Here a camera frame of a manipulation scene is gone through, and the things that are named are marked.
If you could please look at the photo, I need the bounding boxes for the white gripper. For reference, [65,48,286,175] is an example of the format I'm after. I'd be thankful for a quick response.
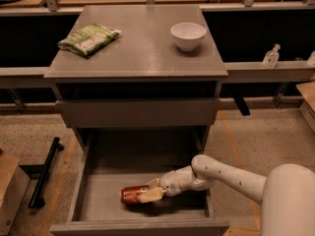
[138,170,182,204]

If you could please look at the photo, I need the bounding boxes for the red coke can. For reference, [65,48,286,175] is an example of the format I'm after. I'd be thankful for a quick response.
[120,185,149,205]

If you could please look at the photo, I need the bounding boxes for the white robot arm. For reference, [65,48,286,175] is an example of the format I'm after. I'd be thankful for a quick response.
[137,154,315,236]

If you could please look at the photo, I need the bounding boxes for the open grey middle drawer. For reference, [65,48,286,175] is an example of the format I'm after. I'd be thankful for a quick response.
[50,128,229,236]

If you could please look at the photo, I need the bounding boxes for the closed grey top drawer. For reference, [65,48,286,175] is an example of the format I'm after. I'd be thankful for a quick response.
[56,98,219,128]

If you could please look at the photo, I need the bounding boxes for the grey drawer cabinet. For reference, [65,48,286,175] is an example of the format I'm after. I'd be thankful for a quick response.
[49,5,223,148]

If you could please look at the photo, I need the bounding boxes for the black metal bar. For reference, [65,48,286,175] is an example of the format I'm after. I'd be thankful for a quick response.
[28,137,64,209]

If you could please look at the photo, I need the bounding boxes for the brown cardboard box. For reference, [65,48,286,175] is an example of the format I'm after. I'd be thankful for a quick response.
[0,152,30,236]

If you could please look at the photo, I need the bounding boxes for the white bowl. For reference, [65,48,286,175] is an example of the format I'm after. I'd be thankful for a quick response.
[170,23,207,51]

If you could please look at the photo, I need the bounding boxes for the green chip bag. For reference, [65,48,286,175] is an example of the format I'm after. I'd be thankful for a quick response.
[57,24,121,57]

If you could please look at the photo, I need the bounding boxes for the clear sanitizer bottle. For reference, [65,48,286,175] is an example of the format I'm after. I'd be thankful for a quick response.
[262,44,281,68]

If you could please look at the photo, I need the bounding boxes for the grey metal shelf rail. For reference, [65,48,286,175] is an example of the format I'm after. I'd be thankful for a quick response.
[0,61,314,89]

